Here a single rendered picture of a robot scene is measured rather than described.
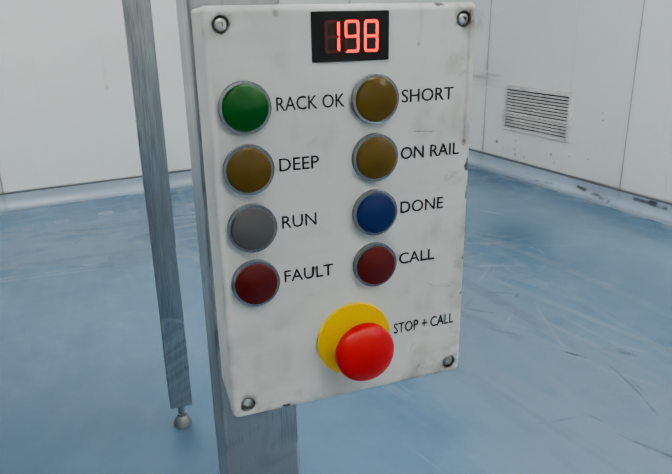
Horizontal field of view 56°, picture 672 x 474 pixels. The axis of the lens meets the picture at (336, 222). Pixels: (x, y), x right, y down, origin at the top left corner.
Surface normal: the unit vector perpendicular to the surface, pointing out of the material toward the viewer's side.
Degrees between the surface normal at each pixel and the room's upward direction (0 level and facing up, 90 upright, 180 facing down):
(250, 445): 90
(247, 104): 87
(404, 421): 0
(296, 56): 90
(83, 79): 90
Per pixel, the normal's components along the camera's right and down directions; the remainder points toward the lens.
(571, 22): -0.88, 0.17
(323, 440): -0.02, -0.95
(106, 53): 0.47, 0.27
